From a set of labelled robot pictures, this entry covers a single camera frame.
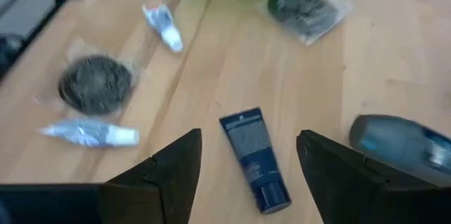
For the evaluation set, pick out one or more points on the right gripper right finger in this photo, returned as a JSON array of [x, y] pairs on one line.
[[345, 188]]

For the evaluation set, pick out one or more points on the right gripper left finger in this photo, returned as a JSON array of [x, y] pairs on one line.
[[158, 188]]

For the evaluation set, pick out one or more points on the grey travel bottle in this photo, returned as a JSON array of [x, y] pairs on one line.
[[398, 143]]

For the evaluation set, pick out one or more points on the dark blue tube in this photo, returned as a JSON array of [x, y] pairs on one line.
[[253, 153]]

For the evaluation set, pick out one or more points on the black sponge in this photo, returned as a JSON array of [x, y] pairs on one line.
[[303, 11], [95, 85]]

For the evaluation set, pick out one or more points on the small white toothpaste tube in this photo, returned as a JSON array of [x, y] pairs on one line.
[[163, 25]]

